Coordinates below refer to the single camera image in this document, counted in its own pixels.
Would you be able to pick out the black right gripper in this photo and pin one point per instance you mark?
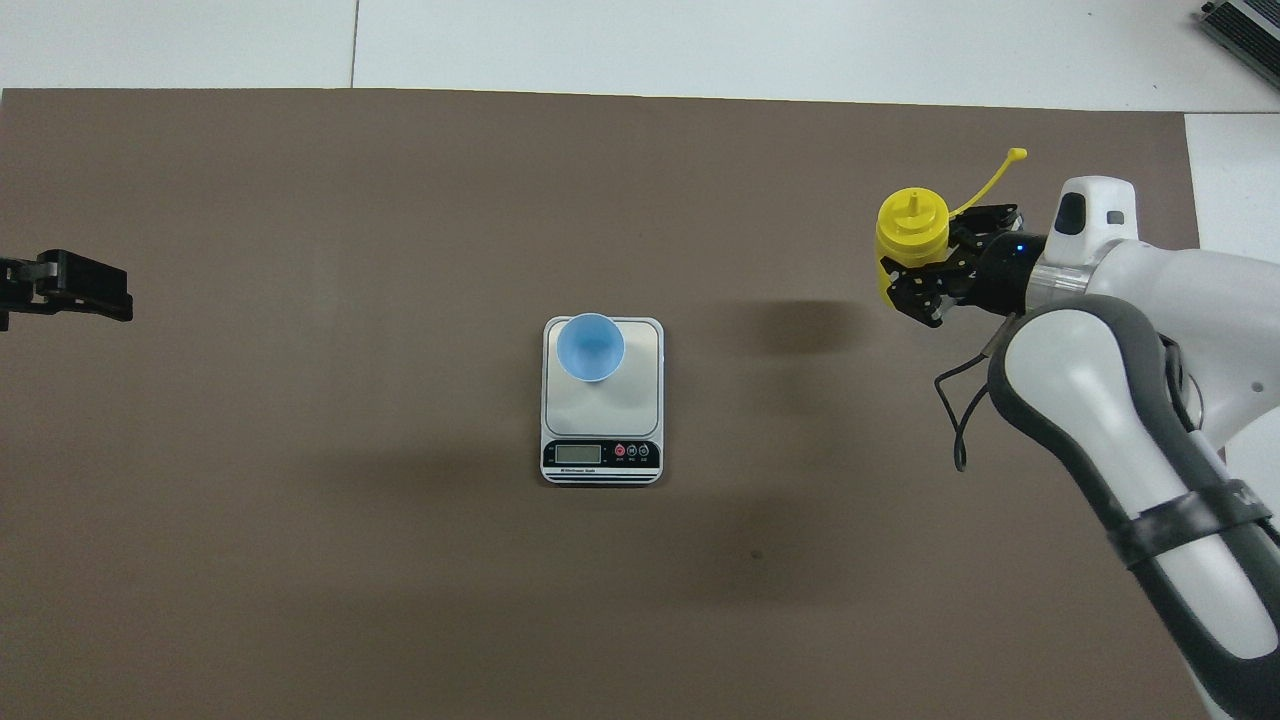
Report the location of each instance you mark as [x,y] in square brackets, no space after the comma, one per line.
[1005,272]

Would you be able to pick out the yellow squeeze bottle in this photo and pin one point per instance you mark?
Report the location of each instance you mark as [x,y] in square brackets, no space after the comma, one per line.
[912,225]

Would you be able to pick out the light blue plastic cup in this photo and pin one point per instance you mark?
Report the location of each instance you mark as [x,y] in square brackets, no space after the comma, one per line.
[590,348]

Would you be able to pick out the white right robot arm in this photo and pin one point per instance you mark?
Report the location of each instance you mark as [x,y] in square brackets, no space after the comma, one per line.
[1100,420]

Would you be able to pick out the silver digital kitchen scale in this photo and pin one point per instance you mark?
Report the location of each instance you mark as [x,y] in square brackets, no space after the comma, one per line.
[602,420]

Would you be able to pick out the grey finned electronic box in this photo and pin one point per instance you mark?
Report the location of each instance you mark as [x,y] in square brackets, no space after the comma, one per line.
[1250,25]

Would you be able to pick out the brown paper mat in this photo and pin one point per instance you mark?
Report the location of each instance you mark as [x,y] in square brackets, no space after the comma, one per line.
[400,600]

